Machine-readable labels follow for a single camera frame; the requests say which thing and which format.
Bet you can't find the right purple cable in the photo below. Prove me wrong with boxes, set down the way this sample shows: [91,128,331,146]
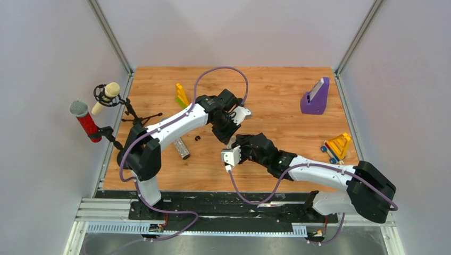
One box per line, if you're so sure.
[225,162,399,245]

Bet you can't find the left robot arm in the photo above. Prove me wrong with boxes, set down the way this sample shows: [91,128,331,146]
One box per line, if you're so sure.
[117,89,252,219]

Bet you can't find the colourful toy car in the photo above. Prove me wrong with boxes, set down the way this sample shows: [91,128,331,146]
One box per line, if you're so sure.
[320,133,352,165]

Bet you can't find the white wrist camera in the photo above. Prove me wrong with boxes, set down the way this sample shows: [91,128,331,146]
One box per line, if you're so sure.
[230,106,252,125]
[221,146,241,167]

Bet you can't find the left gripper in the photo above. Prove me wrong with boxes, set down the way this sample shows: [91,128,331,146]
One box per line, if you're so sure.
[211,113,242,146]

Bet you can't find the yellow green toy block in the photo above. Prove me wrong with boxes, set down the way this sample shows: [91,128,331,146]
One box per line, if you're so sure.
[175,83,190,109]

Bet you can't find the purple stand with phone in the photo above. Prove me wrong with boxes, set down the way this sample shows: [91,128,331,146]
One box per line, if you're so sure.
[300,77,330,115]

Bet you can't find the purple cable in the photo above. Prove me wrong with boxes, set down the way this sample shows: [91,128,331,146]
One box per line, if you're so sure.
[120,66,249,242]
[225,162,399,245]

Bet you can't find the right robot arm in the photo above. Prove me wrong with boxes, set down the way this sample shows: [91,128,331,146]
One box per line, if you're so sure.
[221,133,399,224]

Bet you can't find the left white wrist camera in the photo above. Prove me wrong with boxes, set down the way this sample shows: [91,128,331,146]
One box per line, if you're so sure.
[230,106,252,125]

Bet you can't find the white earbud charging case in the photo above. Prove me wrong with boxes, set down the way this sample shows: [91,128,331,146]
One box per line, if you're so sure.
[226,137,236,148]

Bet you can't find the red microphone grey head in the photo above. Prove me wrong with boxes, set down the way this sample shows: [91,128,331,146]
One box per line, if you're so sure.
[69,100,102,143]

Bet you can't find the silver glitter microphone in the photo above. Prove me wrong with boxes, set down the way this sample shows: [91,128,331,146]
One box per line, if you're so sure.
[172,137,190,160]

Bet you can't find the beige microphone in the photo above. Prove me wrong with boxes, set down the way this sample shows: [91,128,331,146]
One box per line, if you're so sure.
[91,82,121,115]

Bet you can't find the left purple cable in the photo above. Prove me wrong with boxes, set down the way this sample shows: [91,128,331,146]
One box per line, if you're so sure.
[120,66,249,242]

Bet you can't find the black mounting rail base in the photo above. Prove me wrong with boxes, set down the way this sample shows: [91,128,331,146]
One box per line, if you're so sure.
[95,190,341,233]

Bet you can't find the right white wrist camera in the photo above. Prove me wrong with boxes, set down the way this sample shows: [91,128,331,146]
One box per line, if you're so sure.
[221,146,241,167]

